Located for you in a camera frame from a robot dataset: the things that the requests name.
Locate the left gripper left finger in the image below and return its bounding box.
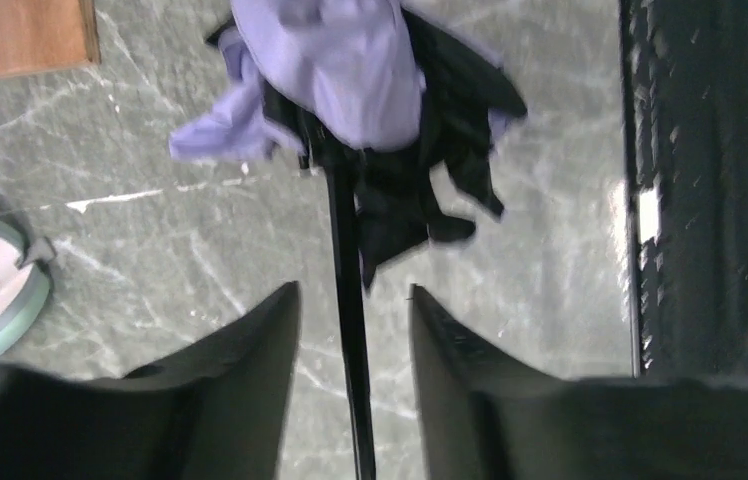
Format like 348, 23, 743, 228
0, 282, 300, 480

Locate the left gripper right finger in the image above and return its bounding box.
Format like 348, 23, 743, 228
410, 285, 748, 479

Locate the lilac folding umbrella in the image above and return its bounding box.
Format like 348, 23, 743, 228
168, 1, 528, 479

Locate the wooden board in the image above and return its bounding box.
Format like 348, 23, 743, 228
0, 0, 101, 79

